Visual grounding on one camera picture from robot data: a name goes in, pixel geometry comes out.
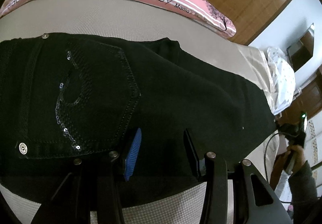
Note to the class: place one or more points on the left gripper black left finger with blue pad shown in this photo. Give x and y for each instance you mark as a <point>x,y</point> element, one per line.
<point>93,185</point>

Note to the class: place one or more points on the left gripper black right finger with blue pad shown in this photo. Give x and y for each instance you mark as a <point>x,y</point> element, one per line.
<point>253,200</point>

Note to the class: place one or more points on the black denim pants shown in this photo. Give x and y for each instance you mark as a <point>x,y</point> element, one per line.
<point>67,96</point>

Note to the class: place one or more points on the grey sleeved forearm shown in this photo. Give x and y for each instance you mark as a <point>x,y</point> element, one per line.
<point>302,185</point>

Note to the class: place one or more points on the person's right hand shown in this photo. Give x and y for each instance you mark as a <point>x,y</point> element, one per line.
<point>294,159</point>

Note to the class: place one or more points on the white dotted bedsheet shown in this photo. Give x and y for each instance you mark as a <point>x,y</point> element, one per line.
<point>282,81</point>

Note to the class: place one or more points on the beige woven bed mat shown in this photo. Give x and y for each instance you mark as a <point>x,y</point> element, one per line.
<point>136,22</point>

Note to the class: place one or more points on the pink striped Baby pillow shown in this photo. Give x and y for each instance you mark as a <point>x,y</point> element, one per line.
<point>186,5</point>

